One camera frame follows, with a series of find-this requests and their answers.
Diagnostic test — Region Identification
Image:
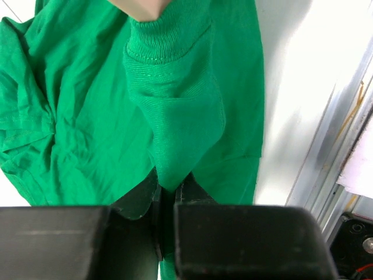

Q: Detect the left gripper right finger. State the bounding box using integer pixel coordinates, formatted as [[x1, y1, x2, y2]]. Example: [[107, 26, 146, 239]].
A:
[[174, 174, 338, 280]]

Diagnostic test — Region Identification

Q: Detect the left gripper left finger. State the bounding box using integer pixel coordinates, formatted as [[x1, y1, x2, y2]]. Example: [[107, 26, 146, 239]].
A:
[[1, 170, 161, 279]]

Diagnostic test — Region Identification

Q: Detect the green t shirt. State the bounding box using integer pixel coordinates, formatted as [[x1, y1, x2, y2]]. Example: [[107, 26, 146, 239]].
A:
[[0, 0, 266, 280]]

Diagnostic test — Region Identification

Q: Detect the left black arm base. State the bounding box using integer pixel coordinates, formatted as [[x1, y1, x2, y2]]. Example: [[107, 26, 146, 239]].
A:
[[330, 212, 372, 279]]

